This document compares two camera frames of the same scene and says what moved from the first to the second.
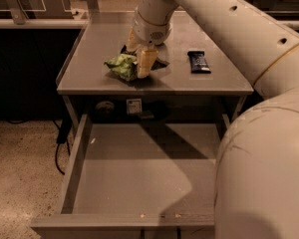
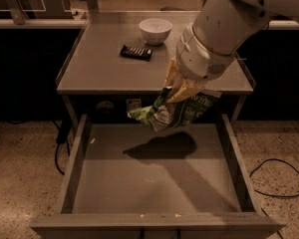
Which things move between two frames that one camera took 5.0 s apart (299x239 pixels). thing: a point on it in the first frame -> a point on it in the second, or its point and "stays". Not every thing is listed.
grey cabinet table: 203,79 stays
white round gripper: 151,34 -> 198,58
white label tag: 134,106 stays
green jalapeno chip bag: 125,64 -> 163,116
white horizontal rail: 81,23 stays
